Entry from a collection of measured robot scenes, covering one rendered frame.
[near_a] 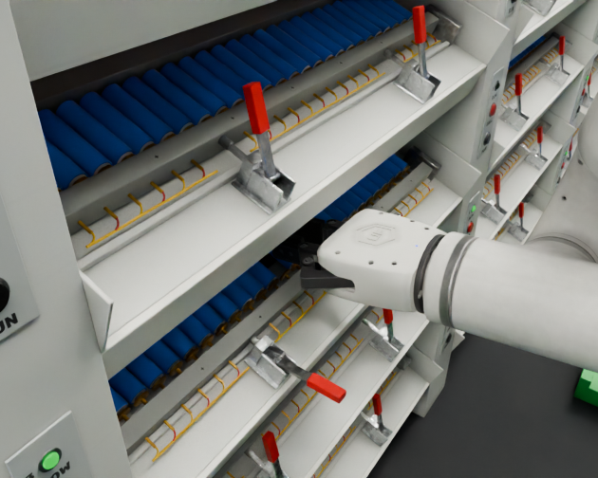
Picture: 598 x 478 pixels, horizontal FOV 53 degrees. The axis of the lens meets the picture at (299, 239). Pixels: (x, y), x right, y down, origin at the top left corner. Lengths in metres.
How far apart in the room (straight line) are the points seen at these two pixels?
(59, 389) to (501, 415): 0.99
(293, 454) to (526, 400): 0.64
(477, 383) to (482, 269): 0.79
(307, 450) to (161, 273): 0.42
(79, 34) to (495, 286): 0.35
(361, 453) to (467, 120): 0.53
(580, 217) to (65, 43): 0.44
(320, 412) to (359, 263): 0.30
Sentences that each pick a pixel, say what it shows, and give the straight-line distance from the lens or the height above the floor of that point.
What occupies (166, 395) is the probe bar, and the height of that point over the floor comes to 0.53.
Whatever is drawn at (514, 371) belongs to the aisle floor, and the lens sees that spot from 1.33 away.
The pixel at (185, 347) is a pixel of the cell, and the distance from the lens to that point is 0.55.
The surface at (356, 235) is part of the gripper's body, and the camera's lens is 0.57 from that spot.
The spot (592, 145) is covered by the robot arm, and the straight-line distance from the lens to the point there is 0.45.
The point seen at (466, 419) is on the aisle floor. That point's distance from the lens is 1.22.
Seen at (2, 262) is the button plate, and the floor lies 0.76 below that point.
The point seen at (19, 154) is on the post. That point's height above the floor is 0.80.
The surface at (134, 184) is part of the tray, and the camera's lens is 0.42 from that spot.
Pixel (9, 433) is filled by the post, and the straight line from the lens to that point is 0.35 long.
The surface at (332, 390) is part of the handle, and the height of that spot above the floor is 0.51.
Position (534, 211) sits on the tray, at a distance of 1.65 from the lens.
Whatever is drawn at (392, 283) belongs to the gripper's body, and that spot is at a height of 0.59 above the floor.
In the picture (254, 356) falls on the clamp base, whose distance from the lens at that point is 0.58.
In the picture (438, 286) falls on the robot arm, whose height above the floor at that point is 0.60.
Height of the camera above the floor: 0.92
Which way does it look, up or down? 35 degrees down
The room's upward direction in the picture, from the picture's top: straight up
